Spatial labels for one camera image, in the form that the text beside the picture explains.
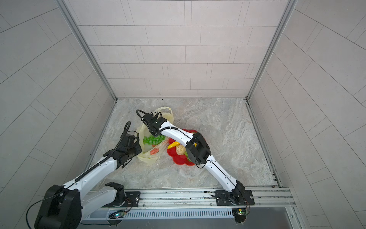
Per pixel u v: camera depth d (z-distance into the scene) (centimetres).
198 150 58
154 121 71
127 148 65
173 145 83
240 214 68
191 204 71
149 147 87
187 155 72
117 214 65
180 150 82
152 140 89
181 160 84
